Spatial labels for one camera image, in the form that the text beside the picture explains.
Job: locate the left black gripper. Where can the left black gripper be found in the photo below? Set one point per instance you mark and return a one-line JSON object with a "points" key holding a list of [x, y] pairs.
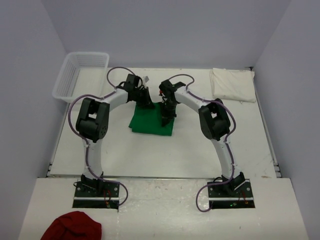
{"points": [[146, 103]]}

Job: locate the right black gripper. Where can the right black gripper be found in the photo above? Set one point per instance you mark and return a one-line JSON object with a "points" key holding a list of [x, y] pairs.
{"points": [[167, 117]]}

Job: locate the green t shirt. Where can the green t shirt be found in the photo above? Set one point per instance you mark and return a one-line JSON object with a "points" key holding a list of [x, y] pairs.
{"points": [[149, 121]]}

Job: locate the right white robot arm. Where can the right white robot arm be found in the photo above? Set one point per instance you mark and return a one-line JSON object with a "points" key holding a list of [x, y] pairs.
{"points": [[215, 122]]}

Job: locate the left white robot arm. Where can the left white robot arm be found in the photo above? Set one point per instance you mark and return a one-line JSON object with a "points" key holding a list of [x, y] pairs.
{"points": [[93, 121]]}

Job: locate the white plastic basket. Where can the white plastic basket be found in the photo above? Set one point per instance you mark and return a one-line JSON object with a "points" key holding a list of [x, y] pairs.
{"points": [[81, 73]]}

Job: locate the folded white t shirt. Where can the folded white t shirt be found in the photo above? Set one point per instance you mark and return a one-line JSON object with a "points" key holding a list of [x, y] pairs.
{"points": [[230, 84]]}

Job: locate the red t shirt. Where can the red t shirt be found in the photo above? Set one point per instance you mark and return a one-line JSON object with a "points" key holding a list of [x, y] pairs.
{"points": [[75, 225]]}

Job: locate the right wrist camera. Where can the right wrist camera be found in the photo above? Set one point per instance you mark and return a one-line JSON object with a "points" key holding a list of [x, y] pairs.
{"points": [[163, 97]]}

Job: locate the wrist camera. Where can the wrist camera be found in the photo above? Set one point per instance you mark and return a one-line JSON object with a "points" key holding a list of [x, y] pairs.
{"points": [[163, 97], [145, 79]]}

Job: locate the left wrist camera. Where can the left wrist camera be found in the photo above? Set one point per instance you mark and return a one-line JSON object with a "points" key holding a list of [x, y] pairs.
{"points": [[145, 79]]}

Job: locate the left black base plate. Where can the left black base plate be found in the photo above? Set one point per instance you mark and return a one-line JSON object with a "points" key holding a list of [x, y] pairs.
{"points": [[105, 196]]}

